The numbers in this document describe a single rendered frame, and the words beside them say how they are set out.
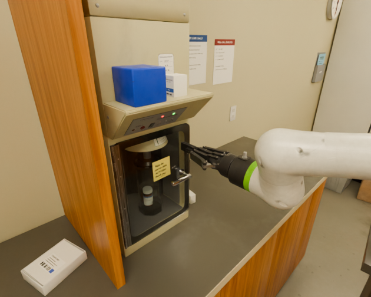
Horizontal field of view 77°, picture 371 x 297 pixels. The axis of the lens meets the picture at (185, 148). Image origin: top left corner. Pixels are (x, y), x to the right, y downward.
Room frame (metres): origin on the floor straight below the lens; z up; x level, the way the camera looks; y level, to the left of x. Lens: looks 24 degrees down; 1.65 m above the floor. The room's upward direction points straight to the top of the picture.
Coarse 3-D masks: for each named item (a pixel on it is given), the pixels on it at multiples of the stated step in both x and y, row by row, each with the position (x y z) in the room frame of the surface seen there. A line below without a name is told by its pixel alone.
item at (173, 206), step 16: (176, 128) 0.77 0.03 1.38; (128, 144) 0.64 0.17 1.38; (144, 144) 0.68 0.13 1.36; (160, 144) 0.72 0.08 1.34; (176, 144) 0.77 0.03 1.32; (128, 160) 0.64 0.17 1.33; (144, 160) 0.67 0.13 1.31; (176, 160) 0.77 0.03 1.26; (128, 176) 0.63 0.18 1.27; (144, 176) 0.67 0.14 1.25; (176, 176) 0.77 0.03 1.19; (128, 192) 0.63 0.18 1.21; (144, 192) 0.67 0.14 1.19; (160, 192) 0.71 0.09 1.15; (176, 192) 0.77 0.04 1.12; (128, 208) 0.62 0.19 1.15; (144, 208) 0.66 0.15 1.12; (160, 208) 0.71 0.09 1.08; (176, 208) 0.76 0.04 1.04; (144, 224) 0.66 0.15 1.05; (160, 224) 0.71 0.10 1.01
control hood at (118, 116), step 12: (168, 96) 0.69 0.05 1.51; (192, 96) 0.69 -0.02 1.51; (204, 96) 0.71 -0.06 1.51; (108, 108) 0.59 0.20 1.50; (120, 108) 0.55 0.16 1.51; (132, 108) 0.55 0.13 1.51; (144, 108) 0.56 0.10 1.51; (156, 108) 0.59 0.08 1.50; (168, 108) 0.63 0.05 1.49; (192, 108) 0.73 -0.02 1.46; (108, 120) 0.59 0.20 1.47; (120, 120) 0.54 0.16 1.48; (180, 120) 0.76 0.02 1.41; (108, 132) 0.60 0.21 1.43; (120, 132) 0.58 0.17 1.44
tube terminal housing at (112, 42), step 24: (96, 24) 0.62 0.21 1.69; (120, 24) 0.66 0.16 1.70; (144, 24) 0.71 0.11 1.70; (168, 24) 0.77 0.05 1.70; (96, 48) 0.61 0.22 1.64; (120, 48) 0.66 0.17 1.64; (144, 48) 0.71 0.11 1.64; (168, 48) 0.77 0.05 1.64; (96, 72) 0.62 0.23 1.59; (120, 240) 0.62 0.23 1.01; (144, 240) 0.67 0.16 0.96
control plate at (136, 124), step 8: (168, 112) 0.65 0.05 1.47; (176, 112) 0.68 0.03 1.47; (136, 120) 0.58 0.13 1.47; (144, 120) 0.60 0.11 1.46; (152, 120) 0.63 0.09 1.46; (160, 120) 0.66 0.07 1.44; (168, 120) 0.70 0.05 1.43; (128, 128) 0.59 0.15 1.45; (136, 128) 0.62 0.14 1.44; (144, 128) 0.65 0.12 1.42
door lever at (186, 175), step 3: (180, 171) 0.78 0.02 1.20; (183, 171) 0.77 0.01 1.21; (180, 174) 0.78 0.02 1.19; (183, 174) 0.77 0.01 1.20; (186, 174) 0.75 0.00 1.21; (189, 174) 0.75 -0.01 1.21; (180, 177) 0.73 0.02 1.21; (183, 177) 0.73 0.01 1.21; (186, 177) 0.73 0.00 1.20; (189, 177) 0.74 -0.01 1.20; (174, 180) 0.71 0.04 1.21; (177, 180) 0.71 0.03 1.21; (180, 180) 0.71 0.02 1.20; (183, 180) 0.72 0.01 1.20; (171, 183) 0.70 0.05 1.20; (174, 183) 0.69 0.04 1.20; (177, 183) 0.70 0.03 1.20
